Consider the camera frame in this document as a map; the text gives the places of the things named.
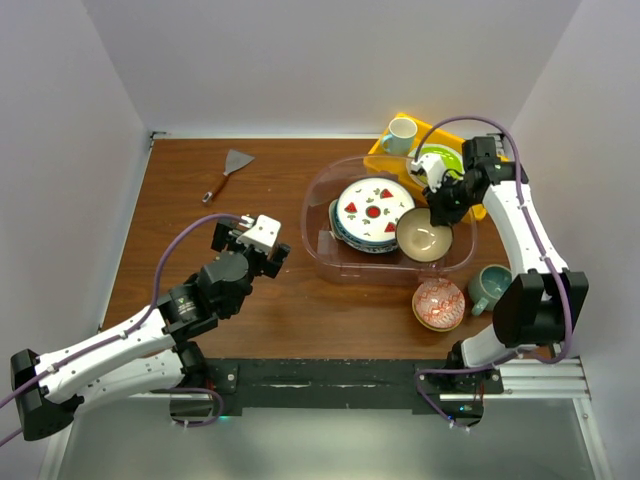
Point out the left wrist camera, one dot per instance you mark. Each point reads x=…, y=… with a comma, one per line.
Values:
x=261, y=233

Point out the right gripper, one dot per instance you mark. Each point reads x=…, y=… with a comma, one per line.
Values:
x=440, y=215

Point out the red patterned bowl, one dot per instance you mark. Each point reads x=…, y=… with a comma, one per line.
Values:
x=438, y=304

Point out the light blue mug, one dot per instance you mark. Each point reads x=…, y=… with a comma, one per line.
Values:
x=399, y=137

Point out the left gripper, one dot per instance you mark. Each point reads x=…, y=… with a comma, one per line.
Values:
x=266, y=265

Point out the teal ceramic mug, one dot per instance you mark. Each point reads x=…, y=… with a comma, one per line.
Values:
x=487, y=287

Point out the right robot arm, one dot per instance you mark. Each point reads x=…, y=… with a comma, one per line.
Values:
x=542, y=303

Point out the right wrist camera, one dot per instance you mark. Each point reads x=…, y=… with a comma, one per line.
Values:
x=430, y=169

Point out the cream black bowl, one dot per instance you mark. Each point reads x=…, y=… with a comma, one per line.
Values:
x=419, y=240

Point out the metal scraper wooden handle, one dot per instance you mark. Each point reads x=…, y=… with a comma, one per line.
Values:
x=235, y=161

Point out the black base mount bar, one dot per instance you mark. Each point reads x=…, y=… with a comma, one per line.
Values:
x=350, y=384

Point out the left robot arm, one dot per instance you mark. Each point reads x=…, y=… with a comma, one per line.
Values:
x=154, y=349

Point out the yellow plastic tray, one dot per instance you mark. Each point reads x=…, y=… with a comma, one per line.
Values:
x=430, y=135

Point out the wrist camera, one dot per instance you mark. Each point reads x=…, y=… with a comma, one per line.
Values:
x=261, y=233
x=430, y=169

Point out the clear plastic bin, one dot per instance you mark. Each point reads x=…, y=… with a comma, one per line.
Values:
x=336, y=261

